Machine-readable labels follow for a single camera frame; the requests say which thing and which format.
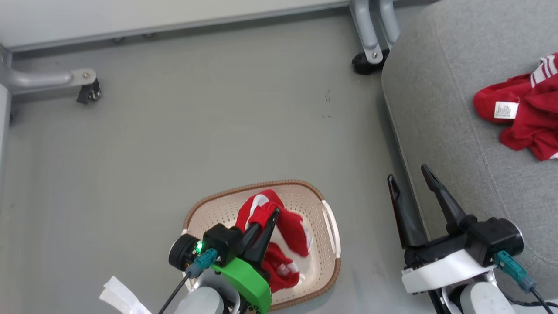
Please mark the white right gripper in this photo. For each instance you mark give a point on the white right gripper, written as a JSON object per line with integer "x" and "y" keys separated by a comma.
{"x": 444, "y": 270}

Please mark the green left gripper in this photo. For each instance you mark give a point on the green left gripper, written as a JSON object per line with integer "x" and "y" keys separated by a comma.
{"x": 244, "y": 277}

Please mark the red shorts with white patches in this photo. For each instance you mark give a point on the red shorts with white patches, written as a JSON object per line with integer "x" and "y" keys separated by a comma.
{"x": 292, "y": 226}

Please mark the red jersey with striped trim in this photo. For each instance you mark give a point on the red jersey with striped trim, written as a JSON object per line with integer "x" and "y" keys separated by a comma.
{"x": 536, "y": 113}

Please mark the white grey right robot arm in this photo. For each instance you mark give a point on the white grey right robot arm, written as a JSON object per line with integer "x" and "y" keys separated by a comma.
{"x": 479, "y": 298}

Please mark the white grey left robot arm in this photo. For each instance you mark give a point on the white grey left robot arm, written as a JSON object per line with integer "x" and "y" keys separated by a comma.
{"x": 202, "y": 301}

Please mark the grey fabric sofa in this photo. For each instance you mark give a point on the grey fabric sofa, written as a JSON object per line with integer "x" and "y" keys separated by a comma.
{"x": 444, "y": 109}

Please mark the beige perforated laundry basket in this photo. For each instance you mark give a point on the beige perforated laundry basket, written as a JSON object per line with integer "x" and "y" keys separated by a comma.
{"x": 218, "y": 211}

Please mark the large black caster wheel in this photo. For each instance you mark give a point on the large black caster wheel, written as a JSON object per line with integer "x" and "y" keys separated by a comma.
{"x": 364, "y": 63}

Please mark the grey curved partition foot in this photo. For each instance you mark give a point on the grey curved partition foot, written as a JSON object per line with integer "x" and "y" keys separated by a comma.
{"x": 365, "y": 30}
{"x": 389, "y": 19}

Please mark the small black caster wheel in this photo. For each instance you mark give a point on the small black caster wheel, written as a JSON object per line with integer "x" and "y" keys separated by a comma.
{"x": 89, "y": 92}

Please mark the grey partition foot with plate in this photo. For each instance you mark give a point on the grey partition foot with plate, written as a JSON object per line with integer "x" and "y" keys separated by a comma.
{"x": 43, "y": 80}

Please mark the grey partition bottom rail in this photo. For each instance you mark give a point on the grey partition bottom rail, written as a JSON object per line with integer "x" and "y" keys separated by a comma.
{"x": 174, "y": 28}

